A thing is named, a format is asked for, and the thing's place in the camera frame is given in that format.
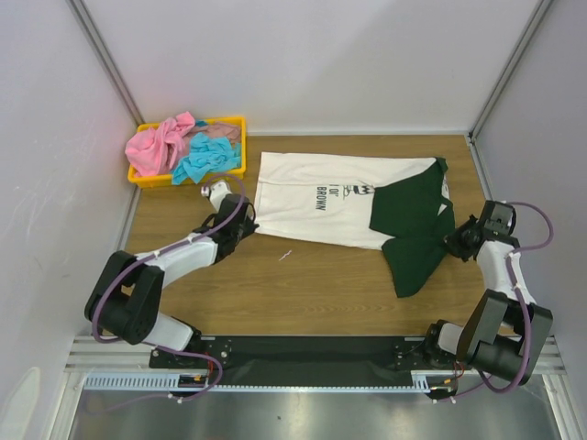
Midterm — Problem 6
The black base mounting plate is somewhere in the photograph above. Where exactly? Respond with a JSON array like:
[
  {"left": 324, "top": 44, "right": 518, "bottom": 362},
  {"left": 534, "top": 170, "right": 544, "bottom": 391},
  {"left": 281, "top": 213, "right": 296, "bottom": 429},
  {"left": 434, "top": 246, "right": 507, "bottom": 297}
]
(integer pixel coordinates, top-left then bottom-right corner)
[{"left": 150, "top": 335, "right": 464, "bottom": 387}]

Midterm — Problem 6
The mauve t-shirt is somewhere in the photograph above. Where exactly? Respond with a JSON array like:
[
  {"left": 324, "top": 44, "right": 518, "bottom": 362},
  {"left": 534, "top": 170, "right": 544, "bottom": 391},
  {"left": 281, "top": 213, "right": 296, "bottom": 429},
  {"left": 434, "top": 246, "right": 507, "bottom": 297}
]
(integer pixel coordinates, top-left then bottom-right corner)
[{"left": 184, "top": 120, "right": 241, "bottom": 144}]

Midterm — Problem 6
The yellow plastic bin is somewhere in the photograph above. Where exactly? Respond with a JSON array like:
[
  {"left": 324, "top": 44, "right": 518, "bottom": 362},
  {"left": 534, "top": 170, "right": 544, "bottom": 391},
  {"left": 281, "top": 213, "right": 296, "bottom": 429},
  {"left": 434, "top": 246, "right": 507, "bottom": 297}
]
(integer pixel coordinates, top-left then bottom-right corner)
[{"left": 127, "top": 115, "right": 248, "bottom": 189}]

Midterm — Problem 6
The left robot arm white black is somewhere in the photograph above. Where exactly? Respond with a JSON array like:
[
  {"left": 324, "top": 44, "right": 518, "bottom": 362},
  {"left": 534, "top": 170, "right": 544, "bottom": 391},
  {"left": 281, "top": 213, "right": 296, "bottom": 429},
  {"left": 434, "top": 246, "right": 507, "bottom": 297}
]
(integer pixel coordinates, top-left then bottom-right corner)
[{"left": 84, "top": 192, "right": 257, "bottom": 367}]

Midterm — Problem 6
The white green raglan t-shirt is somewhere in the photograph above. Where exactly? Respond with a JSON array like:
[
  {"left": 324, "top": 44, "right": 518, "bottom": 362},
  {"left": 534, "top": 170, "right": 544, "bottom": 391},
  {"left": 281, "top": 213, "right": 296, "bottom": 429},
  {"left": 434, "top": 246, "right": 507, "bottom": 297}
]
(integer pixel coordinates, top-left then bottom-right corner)
[{"left": 254, "top": 152, "right": 455, "bottom": 298}]

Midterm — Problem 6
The pink t-shirt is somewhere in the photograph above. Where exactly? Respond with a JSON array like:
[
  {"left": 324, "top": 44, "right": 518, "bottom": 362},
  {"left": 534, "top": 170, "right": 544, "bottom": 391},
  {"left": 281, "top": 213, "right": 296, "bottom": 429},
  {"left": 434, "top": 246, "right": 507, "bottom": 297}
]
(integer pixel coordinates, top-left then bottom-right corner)
[{"left": 125, "top": 112, "right": 195, "bottom": 177}]

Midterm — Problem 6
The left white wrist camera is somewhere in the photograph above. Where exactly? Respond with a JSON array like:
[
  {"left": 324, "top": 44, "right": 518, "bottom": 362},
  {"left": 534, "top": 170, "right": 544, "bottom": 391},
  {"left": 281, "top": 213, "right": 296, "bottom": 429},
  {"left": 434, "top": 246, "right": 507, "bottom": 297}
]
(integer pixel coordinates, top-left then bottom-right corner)
[{"left": 201, "top": 180, "right": 231, "bottom": 201}]

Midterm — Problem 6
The left aluminium frame post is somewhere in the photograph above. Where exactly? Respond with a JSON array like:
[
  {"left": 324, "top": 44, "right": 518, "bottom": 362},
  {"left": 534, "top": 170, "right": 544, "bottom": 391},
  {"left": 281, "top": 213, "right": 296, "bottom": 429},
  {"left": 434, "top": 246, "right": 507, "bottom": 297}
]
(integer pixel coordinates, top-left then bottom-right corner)
[{"left": 65, "top": 0, "right": 145, "bottom": 126}]

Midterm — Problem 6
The cyan t-shirt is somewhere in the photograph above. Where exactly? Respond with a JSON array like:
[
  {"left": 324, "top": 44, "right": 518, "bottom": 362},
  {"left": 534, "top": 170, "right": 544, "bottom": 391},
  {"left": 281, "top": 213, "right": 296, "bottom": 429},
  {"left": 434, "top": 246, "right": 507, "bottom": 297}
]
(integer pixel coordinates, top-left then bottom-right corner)
[{"left": 172, "top": 133, "right": 242, "bottom": 185}]

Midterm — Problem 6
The white slotted cable duct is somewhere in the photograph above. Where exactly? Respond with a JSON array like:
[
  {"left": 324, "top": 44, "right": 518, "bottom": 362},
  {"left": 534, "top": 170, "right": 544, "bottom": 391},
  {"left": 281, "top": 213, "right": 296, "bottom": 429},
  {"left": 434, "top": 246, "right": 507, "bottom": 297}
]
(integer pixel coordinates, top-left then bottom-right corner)
[{"left": 84, "top": 371, "right": 455, "bottom": 393}]

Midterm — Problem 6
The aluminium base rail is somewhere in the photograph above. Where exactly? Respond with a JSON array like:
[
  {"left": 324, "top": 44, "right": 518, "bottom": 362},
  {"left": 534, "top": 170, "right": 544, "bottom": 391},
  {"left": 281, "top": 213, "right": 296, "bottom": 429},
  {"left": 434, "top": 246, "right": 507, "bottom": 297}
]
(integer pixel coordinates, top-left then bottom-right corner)
[{"left": 64, "top": 336, "right": 567, "bottom": 375}]

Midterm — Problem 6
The aluminium frame post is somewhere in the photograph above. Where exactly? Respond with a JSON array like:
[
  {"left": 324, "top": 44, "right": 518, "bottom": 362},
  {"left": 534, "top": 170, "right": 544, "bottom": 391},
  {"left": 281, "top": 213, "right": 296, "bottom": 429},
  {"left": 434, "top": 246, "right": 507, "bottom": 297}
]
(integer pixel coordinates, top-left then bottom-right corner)
[
  {"left": 65, "top": 0, "right": 145, "bottom": 126},
  {"left": 470, "top": 0, "right": 555, "bottom": 135}
]

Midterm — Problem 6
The small white thread scrap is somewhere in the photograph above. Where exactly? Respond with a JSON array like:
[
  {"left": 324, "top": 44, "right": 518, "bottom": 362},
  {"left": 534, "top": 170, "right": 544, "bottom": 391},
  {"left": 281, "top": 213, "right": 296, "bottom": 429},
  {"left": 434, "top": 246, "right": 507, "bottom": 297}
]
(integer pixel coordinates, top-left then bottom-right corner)
[{"left": 278, "top": 249, "right": 293, "bottom": 261}]

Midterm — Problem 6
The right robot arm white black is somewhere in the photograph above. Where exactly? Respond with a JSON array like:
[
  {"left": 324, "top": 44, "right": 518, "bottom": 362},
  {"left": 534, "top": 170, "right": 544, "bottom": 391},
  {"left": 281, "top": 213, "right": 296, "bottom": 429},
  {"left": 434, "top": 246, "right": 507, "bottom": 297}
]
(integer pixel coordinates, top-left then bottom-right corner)
[{"left": 422, "top": 200, "right": 554, "bottom": 393}]

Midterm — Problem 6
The right aluminium frame post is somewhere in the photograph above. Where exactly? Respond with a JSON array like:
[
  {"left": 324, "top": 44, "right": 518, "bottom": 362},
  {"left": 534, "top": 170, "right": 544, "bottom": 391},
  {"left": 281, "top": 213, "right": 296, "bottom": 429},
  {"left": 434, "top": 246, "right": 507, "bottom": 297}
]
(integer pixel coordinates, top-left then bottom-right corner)
[{"left": 470, "top": 0, "right": 555, "bottom": 135}]

